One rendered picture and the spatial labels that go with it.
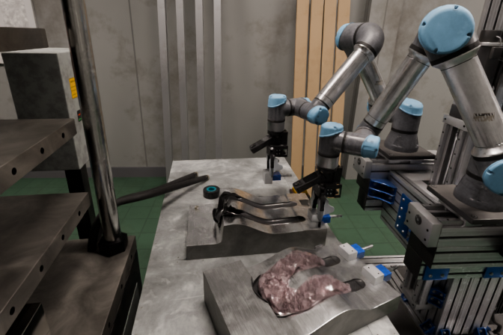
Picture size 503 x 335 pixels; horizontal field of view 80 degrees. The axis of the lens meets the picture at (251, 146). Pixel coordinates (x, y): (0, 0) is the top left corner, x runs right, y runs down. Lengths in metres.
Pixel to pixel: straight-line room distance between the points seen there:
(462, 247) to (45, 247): 1.22
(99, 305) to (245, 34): 2.62
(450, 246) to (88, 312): 1.13
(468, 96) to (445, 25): 0.20
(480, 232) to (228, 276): 0.82
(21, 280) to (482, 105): 1.16
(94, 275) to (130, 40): 2.48
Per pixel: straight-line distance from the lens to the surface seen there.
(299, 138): 2.97
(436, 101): 3.93
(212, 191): 1.45
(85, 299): 1.12
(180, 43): 2.80
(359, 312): 0.94
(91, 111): 1.02
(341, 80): 1.24
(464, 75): 0.96
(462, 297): 1.76
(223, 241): 1.08
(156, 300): 1.03
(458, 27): 0.93
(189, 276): 1.07
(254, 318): 0.81
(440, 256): 1.22
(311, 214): 1.16
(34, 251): 0.92
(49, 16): 3.55
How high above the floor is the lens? 1.54
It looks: 21 degrees down
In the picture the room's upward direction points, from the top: 1 degrees clockwise
